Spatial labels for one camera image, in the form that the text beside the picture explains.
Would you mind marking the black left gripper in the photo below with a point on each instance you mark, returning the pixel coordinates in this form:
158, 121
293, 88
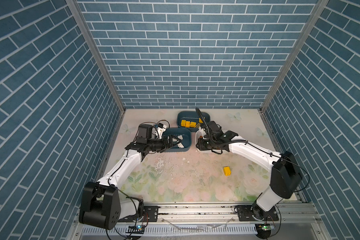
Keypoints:
164, 146

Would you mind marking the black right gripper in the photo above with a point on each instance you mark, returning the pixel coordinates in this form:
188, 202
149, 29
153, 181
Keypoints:
200, 145

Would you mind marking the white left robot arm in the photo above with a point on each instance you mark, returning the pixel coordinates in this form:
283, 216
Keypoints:
101, 205

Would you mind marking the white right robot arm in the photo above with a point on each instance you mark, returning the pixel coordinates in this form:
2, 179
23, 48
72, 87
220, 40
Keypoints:
285, 174

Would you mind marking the near teal plastic bin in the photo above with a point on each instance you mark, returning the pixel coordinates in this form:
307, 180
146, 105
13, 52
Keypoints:
181, 138

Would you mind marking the teal plastic bin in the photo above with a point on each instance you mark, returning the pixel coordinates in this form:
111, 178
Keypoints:
181, 138
188, 116

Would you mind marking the white plastic bin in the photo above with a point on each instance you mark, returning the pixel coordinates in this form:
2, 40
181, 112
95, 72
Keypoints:
214, 141

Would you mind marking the far teal plastic bin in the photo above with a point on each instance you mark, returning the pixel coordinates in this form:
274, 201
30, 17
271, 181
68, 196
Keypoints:
188, 116

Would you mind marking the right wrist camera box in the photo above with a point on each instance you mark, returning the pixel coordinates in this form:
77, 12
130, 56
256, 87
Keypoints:
160, 129

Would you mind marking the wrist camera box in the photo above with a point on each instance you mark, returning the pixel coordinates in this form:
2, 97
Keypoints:
144, 133
160, 129

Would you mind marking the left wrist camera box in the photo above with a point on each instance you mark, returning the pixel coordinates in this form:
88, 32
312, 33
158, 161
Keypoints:
144, 133

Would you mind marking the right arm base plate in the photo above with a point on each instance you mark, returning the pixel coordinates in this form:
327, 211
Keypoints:
250, 213

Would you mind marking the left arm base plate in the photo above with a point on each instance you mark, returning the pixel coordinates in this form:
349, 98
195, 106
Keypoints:
149, 214

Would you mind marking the aluminium front rail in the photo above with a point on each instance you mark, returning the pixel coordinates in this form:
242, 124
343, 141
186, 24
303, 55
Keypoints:
212, 221

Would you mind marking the aluminium corner post right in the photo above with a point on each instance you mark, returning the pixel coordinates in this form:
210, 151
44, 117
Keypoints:
306, 30

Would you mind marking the aluminium corner post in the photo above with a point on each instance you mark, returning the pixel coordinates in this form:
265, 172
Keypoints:
306, 30
80, 20

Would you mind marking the aluminium corner post left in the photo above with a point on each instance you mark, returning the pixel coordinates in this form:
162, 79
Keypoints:
80, 20

